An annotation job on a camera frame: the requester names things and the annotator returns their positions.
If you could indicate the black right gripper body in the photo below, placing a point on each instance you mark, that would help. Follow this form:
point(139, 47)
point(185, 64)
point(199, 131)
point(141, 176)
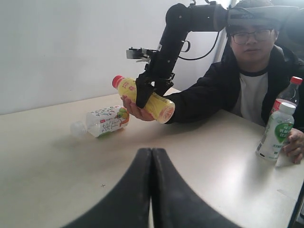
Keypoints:
point(162, 62)

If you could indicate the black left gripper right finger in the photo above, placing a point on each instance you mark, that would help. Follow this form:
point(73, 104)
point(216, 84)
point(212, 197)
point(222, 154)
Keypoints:
point(174, 203)

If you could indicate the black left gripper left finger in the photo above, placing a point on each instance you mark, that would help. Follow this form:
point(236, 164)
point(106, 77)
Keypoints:
point(127, 204)

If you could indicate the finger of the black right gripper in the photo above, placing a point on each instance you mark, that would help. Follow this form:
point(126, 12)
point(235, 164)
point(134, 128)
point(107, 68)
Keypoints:
point(161, 86)
point(144, 88)

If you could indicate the yellow juice bottle red cap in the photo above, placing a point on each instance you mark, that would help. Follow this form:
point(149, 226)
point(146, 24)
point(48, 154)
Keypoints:
point(160, 108)

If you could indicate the clear tea bottle white label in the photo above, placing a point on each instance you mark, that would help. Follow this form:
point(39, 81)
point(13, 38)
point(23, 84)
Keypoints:
point(101, 121)

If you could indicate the white green yogurt drink bottle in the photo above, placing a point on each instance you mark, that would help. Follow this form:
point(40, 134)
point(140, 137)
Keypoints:
point(277, 129)

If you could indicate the clear cola bottle red label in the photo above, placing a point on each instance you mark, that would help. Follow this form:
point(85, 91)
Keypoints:
point(290, 95)

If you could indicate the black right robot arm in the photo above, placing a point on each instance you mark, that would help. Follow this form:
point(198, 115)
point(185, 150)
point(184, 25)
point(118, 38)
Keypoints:
point(180, 20)

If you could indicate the person in black jacket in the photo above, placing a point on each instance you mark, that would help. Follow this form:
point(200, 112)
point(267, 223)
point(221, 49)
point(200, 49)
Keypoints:
point(265, 70)

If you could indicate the person's open right hand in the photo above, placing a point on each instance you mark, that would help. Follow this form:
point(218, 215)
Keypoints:
point(134, 110)

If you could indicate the person's left hand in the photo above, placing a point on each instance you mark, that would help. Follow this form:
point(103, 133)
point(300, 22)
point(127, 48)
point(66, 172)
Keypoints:
point(295, 146)

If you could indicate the black rimmed glasses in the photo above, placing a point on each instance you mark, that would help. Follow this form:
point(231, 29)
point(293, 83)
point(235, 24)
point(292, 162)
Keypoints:
point(259, 35)

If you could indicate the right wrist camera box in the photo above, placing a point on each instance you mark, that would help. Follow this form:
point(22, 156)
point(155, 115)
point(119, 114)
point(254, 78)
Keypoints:
point(140, 54)

